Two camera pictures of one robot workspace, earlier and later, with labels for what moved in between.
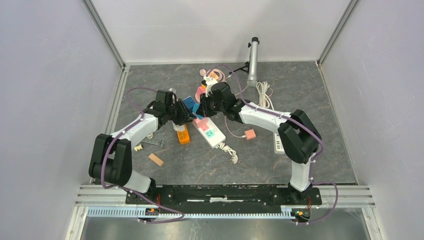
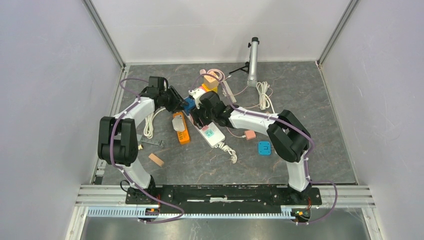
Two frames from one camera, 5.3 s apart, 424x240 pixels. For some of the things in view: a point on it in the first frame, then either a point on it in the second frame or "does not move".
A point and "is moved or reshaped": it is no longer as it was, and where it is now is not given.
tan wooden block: [156, 159] does not move
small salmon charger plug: [250, 134] does not move
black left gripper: [186, 115] -> [178, 101]
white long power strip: [212, 133] does not move
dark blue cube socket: [189, 102] does not move
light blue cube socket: [195, 106] is moved or reshaped
